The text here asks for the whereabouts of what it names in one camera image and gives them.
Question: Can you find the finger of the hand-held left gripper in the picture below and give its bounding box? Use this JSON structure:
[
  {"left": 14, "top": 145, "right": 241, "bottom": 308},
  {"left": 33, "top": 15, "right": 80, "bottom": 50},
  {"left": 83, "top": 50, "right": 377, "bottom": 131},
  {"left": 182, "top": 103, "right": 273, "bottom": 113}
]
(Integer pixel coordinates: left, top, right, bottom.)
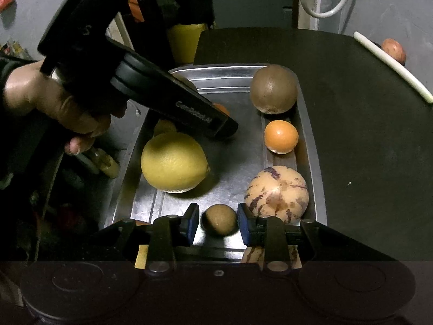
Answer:
[{"left": 127, "top": 51, "right": 239, "bottom": 139}]

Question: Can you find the white leek stalk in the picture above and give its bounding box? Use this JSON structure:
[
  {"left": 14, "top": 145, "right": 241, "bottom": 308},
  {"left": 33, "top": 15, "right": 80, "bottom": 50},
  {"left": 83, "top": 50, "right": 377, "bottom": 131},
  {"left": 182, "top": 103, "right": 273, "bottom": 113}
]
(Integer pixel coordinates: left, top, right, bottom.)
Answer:
[{"left": 353, "top": 31, "right": 433, "bottom": 104}]

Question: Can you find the small yellow citrus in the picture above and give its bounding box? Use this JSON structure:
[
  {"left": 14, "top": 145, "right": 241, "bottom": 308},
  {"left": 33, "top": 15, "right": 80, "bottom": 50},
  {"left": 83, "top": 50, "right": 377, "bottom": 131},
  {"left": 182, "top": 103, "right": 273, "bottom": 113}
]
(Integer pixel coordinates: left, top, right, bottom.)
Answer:
[{"left": 153, "top": 119, "right": 178, "bottom": 138}]

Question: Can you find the pink apple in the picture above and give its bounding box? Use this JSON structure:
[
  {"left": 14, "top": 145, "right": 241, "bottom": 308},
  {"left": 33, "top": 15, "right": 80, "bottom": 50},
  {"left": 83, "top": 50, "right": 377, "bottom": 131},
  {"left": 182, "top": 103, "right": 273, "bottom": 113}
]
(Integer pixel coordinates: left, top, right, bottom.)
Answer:
[{"left": 381, "top": 38, "right": 407, "bottom": 65}]

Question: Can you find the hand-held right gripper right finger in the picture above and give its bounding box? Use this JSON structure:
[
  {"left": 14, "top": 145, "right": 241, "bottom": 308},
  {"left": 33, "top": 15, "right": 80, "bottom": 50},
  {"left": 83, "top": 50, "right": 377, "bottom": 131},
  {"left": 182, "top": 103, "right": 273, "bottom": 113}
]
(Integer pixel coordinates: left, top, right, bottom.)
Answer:
[{"left": 237, "top": 203, "right": 398, "bottom": 275}]

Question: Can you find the person's left hand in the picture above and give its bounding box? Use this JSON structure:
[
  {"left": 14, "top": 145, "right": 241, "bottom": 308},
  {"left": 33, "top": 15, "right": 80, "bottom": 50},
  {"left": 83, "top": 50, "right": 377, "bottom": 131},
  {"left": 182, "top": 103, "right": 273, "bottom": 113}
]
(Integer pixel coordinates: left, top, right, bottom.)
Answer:
[{"left": 3, "top": 59, "right": 127, "bottom": 156}]

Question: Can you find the person's left forearm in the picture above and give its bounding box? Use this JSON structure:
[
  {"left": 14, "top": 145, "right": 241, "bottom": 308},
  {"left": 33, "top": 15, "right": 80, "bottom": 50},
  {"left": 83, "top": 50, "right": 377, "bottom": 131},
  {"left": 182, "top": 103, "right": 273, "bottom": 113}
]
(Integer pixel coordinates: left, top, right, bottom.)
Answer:
[{"left": 0, "top": 54, "right": 66, "bottom": 190}]

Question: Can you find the yellow cup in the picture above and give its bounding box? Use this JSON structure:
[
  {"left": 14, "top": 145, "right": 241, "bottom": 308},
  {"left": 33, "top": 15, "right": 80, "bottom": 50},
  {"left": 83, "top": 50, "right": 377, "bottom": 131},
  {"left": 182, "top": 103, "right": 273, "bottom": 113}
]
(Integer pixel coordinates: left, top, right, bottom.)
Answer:
[{"left": 167, "top": 24, "right": 208, "bottom": 65}]

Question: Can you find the small brown kiwi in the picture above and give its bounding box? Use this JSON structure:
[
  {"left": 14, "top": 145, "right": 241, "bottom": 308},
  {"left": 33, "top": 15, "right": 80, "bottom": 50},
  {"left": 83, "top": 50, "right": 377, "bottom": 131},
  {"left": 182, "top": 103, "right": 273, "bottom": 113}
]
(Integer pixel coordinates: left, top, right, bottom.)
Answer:
[{"left": 202, "top": 204, "right": 238, "bottom": 236}]

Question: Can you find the metal tray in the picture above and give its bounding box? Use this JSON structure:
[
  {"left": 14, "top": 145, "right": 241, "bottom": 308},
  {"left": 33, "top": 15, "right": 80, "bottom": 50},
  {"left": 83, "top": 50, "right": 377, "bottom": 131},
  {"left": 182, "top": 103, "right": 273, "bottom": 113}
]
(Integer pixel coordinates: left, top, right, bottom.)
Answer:
[{"left": 101, "top": 63, "right": 329, "bottom": 261}]

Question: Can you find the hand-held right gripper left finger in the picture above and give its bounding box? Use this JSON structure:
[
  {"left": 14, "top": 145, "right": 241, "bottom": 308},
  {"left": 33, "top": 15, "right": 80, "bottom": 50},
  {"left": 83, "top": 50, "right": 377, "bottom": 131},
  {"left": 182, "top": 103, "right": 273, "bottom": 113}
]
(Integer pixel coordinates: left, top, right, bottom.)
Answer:
[{"left": 98, "top": 203, "right": 200, "bottom": 275}]

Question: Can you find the orange box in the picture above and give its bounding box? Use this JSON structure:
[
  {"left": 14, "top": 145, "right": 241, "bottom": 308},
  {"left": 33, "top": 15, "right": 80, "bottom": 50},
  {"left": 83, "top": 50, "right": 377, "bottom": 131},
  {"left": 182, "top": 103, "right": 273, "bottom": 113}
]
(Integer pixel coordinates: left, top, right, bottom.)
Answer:
[{"left": 128, "top": 0, "right": 147, "bottom": 21}]

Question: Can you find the large brown round fruit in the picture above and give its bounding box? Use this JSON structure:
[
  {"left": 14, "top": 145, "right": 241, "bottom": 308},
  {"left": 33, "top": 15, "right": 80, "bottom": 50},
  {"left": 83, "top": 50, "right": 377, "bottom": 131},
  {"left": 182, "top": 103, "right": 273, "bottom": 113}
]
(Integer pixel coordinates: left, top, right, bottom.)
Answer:
[{"left": 250, "top": 64, "right": 299, "bottom": 115}]

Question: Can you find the yellow handled tool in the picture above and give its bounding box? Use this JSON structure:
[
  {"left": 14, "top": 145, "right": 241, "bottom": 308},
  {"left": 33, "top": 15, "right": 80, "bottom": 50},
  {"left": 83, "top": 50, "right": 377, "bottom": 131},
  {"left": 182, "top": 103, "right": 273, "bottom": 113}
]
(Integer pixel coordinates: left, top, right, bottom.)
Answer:
[{"left": 76, "top": 146, "right": 121, "bottom": 180}]

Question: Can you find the large yellow lemon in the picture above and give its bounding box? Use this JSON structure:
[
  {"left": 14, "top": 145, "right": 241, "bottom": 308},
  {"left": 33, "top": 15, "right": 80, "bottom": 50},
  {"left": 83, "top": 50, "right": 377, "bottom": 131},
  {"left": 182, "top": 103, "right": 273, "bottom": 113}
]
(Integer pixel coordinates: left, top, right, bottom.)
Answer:
[{"left": 140, "top": 131, "right": 211, "bottom": 194}]

